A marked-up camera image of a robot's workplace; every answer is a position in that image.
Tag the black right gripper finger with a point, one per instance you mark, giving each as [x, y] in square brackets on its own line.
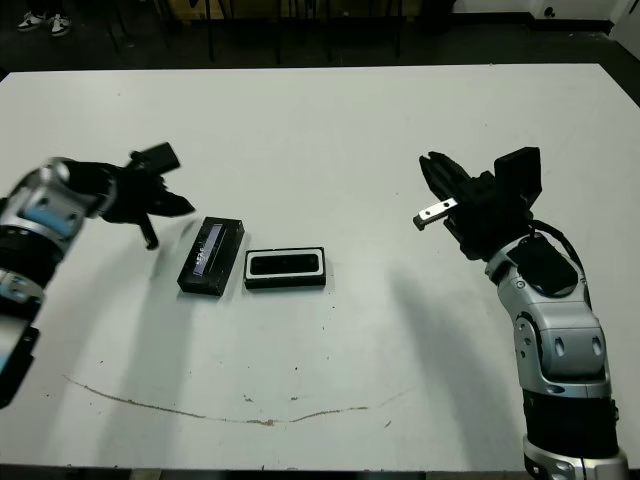
[439, 182]
[452, 172]

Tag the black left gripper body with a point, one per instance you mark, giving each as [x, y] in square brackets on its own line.
[130, 195]

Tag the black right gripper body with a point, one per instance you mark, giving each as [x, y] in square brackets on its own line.
[485, 220]

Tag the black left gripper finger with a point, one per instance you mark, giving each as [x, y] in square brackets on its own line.
[172, 211]
[177, 200]

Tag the black printed box lid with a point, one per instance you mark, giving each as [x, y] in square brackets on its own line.
[210, 260]

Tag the black slim camera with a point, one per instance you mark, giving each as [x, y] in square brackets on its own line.
[285, 264]

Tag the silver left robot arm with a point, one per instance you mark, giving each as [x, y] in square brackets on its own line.
[30, 240]

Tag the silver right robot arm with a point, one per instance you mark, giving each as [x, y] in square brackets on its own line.
[560, 340]

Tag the black box base white insert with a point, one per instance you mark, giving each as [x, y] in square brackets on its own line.
[285, 284]

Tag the black padded chair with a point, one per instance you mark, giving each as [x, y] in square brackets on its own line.
[398, 42]

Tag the black waste bin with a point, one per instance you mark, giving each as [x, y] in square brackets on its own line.
[435, 17]

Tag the black mesh-back chair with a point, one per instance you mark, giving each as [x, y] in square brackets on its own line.
[210, 45]

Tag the pair of white sneakers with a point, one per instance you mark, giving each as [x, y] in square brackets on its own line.
[59, 25]

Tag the black door stopper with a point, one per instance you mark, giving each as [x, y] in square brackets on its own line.
[549, 11]

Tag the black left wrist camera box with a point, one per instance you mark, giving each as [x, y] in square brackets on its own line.
[160, 157]

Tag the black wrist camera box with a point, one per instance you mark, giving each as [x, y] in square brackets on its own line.
[517, 175]
[160, 157]

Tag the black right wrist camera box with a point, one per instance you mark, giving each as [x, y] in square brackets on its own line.
[517, 175]

